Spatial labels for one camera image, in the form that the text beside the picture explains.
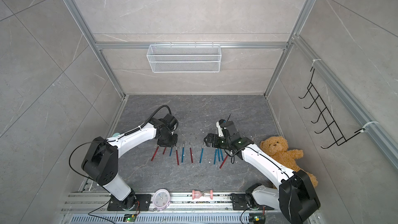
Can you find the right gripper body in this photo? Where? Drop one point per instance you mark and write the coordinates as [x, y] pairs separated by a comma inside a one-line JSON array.
[[220, 142]]

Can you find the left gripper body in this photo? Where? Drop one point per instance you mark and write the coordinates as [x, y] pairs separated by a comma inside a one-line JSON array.
[[170, 140]]

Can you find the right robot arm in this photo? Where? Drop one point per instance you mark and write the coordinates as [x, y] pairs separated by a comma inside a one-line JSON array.
[[293, 193]]

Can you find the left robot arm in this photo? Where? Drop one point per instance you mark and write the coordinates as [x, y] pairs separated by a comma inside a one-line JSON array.
[[101, 162]]

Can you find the brown teddy bear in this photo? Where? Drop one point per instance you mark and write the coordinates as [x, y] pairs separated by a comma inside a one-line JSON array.
[[277, 148]]

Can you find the pink hourglass timer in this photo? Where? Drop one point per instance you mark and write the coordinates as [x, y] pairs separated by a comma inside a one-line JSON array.
[[197, 194]]

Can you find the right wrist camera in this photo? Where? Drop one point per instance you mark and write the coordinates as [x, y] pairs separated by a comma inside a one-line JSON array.
[[219, 128]]

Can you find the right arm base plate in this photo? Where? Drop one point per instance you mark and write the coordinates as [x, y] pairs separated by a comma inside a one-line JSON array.
[[244, 201]]

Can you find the white wire mesh basket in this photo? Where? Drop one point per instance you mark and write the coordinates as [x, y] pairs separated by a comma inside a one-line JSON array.
[[184, 58]]

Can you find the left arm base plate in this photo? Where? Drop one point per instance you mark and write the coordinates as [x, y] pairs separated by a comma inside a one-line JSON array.
[[131, 203]]

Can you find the black wire hook rack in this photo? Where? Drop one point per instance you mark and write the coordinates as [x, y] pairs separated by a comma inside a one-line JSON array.
[[325, 114]]

